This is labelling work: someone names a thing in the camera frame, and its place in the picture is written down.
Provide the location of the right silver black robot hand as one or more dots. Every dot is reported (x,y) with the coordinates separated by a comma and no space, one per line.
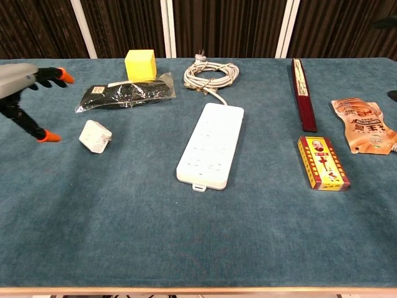
(389,22)

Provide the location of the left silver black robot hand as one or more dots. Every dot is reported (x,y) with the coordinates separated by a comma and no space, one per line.
(15,80)

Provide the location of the white plug adapter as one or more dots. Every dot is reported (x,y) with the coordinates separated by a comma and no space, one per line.
(93,138)

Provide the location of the white power strip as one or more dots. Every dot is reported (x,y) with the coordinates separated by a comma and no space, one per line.
(211,146)

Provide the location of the orange drink pouch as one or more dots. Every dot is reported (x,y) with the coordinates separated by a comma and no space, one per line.
(363,124)

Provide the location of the black item in clear bag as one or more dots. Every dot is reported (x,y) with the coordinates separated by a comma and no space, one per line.
(124,94)

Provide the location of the dark red chopstick box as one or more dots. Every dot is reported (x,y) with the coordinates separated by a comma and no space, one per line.
(305,105)

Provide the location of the yellow cube block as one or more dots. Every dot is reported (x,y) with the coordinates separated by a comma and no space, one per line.
(139,66)

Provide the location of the red yellow printed box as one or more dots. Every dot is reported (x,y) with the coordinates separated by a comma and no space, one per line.
(324,164)

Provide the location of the teal table cloth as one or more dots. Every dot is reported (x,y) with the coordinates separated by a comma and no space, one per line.
(124,217)

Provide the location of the white partition frame post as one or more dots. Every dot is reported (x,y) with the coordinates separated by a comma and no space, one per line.
(164,31)
(84,28)
(288,28)

